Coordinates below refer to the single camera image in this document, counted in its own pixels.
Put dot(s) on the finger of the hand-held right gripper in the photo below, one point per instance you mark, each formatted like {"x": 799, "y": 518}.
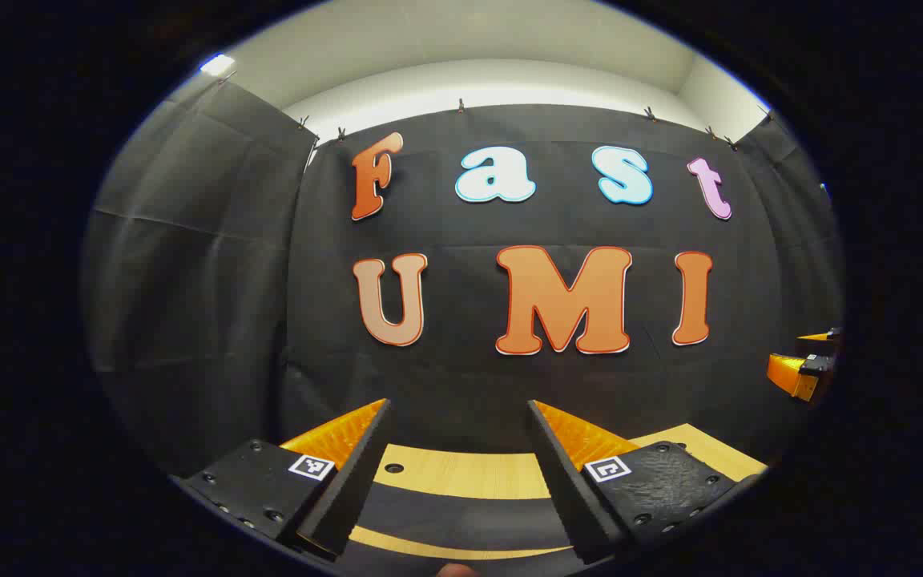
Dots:
{"x": 820, "y": 340}
{"x": 790, "y": 373}

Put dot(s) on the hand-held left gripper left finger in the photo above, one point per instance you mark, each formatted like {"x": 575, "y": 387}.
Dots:
{"x": 353, "y": 489}

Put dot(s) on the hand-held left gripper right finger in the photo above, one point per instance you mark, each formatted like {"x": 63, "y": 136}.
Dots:
{"x": 570, "y": 497}

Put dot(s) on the dark jeans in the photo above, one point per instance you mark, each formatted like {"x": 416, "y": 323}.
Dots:
{"x": 461, "y": 513}

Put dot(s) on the black backdrop cloth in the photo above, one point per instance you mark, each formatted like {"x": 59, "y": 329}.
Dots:
{"x": 461, "y": 377}

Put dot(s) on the ceiling light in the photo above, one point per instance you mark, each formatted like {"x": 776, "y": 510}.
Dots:
{"x": 217, "y": 64}

